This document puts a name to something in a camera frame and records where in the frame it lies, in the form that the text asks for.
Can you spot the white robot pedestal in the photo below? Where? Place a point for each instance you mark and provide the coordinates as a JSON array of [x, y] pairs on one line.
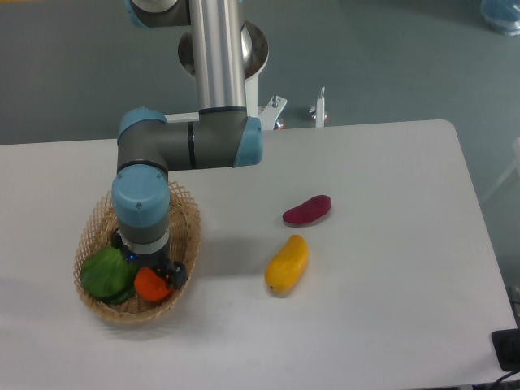
[[255, 55]]

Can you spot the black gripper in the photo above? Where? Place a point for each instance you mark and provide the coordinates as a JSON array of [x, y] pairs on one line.
[[151, 255]]

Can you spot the woven wicker basket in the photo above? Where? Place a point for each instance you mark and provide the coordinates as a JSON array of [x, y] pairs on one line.
[[184, 224]]

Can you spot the blue bag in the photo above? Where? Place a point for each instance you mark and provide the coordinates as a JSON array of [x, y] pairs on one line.
[[502, 15]]

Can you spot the black device with cable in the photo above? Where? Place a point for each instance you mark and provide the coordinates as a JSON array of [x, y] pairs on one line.
[[506, 345]]

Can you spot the purple sweet potato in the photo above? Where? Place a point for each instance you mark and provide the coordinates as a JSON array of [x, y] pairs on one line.
[[309, 211]]

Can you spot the yellow mango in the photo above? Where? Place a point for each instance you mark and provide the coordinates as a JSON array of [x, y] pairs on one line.
[[286, 268]]

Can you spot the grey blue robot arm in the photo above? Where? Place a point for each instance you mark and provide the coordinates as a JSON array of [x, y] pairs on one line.
[[150, 147]]

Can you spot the white levelling foot bracket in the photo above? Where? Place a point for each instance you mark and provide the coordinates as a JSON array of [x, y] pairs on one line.
[[318, 112]]

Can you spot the green bok choy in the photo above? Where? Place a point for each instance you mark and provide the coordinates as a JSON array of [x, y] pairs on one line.
[[108, 277]]

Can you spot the orange fruit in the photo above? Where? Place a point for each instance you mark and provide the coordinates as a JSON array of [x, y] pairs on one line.
[[150, 286]]

